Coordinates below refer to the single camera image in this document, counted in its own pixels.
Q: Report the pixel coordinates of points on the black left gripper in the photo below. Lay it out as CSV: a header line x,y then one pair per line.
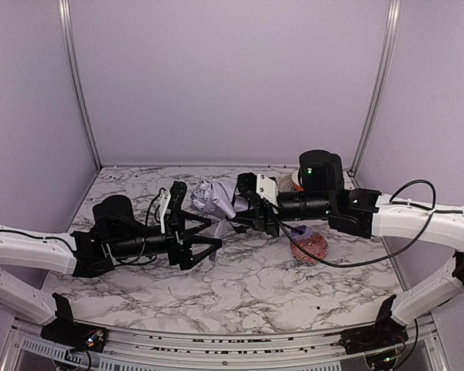
x,y
179,235

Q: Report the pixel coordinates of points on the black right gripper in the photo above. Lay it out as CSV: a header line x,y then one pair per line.
x,y
263,211

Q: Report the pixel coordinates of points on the lilac folding umbrella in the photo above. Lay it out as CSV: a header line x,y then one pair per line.
x,y
214,198

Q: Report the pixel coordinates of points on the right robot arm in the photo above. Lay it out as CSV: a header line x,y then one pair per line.
x,y
362,213

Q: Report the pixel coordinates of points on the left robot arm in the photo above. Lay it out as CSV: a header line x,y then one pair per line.
x,y
116,239

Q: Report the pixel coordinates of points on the grey swirl plate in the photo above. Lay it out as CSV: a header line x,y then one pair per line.
x,y
286,184

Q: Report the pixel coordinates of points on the orange white bowl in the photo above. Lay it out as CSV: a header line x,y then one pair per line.
x,y
297,180

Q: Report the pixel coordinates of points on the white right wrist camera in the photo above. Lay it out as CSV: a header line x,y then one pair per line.
x,y
267,189

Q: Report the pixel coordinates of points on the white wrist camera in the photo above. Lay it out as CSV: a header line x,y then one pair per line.
x,y
163,207
267,189

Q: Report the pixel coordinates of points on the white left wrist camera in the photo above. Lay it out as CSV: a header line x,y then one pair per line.
x,y
163,207

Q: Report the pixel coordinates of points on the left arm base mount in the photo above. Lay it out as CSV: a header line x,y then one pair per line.
x,y
76,335

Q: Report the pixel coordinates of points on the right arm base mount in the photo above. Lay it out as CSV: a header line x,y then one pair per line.
x,y
371,337

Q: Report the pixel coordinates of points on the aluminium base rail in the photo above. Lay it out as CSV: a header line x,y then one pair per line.
x,y
131,349

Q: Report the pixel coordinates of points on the right aluminium frame post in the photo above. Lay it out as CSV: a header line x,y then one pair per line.
x,y
383,69

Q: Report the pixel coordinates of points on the aluminium frame post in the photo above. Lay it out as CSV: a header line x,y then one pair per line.
x,y
383,69
75,77

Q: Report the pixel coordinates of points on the left aluminium frame post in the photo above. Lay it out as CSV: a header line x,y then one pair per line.
x,y
75,77

